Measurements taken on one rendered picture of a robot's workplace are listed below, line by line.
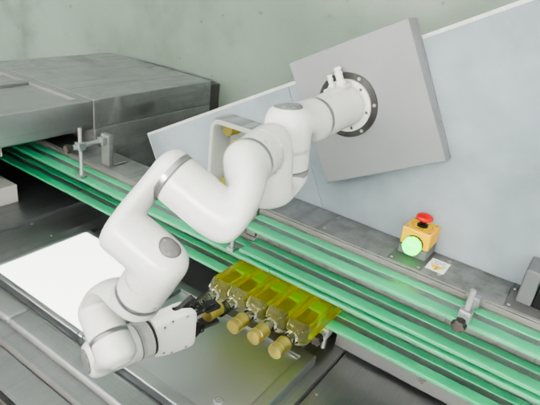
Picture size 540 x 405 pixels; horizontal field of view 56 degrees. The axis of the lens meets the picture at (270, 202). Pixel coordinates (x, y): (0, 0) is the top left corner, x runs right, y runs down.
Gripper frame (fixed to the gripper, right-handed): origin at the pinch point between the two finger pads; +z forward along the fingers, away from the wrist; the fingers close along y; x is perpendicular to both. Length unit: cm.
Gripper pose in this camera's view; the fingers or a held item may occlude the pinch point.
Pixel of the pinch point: (209, 313)
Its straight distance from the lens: 119.7
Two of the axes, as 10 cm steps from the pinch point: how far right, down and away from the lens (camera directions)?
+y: 1.2, -8.9, -4.3
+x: -6.4, -4.0, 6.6
